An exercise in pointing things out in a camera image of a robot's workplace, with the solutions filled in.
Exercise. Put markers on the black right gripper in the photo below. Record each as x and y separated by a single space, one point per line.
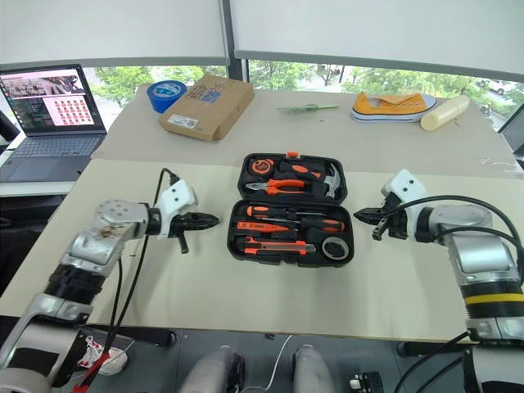
397 221

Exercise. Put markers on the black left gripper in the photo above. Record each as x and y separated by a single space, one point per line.
182 225

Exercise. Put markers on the orange test pen screwdriver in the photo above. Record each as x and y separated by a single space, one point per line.
254 226

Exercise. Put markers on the orange black utility knife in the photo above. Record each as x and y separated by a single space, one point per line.
278 247

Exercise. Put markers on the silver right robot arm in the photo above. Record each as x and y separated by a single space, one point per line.
483 254

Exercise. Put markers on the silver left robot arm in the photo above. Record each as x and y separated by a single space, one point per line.
110 229

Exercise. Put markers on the black tool case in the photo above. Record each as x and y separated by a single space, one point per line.
286 262

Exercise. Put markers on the orange black tape measure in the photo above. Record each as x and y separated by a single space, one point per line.
262 167

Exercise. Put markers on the brown cardboard box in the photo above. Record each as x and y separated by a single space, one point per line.
209 110

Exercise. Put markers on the orange canvas shoe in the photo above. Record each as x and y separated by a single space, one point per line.
389 105

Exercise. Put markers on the cream cylindrical roll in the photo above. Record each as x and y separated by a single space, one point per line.
444 113

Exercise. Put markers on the blue tape roll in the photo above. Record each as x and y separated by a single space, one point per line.
157 102

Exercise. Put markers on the black table base bar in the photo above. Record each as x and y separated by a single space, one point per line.
139 335
430 349

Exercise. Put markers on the clear plastic scrap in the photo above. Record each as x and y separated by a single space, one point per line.
497 162

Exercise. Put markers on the grey rounded robot leg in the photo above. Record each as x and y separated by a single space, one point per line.
215 372
313 370

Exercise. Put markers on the black window pillar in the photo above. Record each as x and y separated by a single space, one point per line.
237 69

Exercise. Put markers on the white sneaker red laces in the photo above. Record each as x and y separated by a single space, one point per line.
116 360

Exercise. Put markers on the black monitor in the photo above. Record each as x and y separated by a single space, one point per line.
513 135

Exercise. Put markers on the grey open laptop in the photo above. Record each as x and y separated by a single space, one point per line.
53 151

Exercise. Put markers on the black device white button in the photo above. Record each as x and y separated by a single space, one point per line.
368 382

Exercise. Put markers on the white side desk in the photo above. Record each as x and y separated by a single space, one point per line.
37 188

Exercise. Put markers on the white roller blind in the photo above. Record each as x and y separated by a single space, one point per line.
106 24
376 24

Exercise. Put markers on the black rounded device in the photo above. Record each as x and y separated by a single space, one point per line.
7 127

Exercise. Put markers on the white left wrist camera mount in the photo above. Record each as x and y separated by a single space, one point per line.
178 196

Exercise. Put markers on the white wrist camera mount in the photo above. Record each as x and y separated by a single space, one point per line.
403 184
178 196

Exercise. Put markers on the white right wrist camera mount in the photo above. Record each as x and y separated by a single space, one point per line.
403 184

